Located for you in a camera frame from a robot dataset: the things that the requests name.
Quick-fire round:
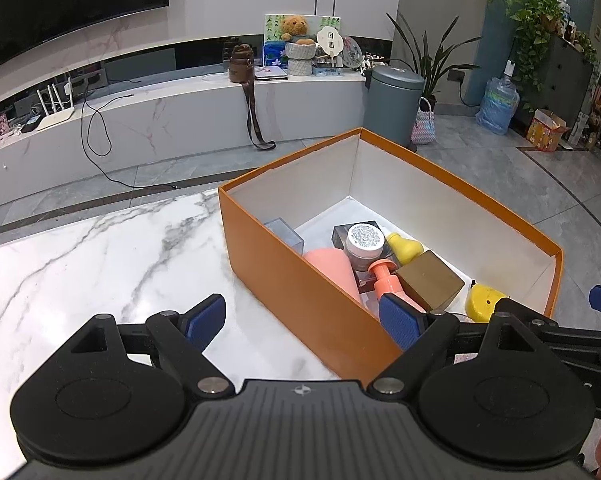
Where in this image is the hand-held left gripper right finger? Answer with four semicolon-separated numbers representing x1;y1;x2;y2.
367;292;546;398

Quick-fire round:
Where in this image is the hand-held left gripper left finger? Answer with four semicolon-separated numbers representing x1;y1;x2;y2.
58;293;234;398

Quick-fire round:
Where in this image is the pink pump bottle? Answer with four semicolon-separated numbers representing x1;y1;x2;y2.
368;259;426;313

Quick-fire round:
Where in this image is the brown cube box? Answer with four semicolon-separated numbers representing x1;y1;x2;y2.
395;250;465;311

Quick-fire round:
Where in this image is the yellow gourd-shaped bottle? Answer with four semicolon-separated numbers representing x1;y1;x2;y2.
385;232;425;266

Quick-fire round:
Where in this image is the yellow rounded plastic case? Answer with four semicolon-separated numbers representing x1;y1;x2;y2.
465;284;510;323

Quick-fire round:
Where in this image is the orange cardboard box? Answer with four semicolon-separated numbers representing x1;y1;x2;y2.
218;127;564;381

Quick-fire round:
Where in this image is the white labelled jar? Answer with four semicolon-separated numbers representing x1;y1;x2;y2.
344;224;387;272

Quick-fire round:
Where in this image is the dark printed card box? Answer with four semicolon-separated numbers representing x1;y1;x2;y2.
332;220;397;295

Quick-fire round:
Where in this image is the clear acrylic cube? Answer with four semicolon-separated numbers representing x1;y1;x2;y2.
263;217;305;255

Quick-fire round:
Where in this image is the woven handbag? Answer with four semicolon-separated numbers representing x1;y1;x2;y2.
411;96;437;146

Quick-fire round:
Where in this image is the white marble tv console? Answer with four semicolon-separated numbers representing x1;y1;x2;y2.
0;35;381;213

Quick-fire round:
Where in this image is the grey trash bin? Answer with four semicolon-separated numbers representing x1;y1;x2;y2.
365;65;426;148

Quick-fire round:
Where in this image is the blue water jug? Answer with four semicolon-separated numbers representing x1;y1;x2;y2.
475;75;521;136

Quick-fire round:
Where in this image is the grey cabinet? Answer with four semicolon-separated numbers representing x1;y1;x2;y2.
513;35;595;131

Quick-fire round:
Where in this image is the long-leaf potted plant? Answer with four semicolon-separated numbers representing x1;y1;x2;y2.
385;10;481;106

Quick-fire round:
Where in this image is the white router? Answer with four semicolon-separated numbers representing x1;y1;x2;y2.
35;80;76;132

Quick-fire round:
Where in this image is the decorated plate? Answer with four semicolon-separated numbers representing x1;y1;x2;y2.
341;35;365;68

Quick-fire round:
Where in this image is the green ivy plant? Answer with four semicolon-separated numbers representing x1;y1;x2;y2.
503;0;599;111

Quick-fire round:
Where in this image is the round paper fan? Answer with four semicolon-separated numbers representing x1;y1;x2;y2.
315;27;345;58

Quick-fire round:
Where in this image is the brown teddy bear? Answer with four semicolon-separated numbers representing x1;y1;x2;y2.
279;16;317;43

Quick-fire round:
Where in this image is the black television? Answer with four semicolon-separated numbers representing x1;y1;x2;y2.
0;0;170;78

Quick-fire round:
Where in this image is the black cable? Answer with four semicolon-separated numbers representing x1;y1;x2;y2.
80;85;181;191

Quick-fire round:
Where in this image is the brown leather case with strap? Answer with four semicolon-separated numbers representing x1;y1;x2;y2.
227;44;277;151

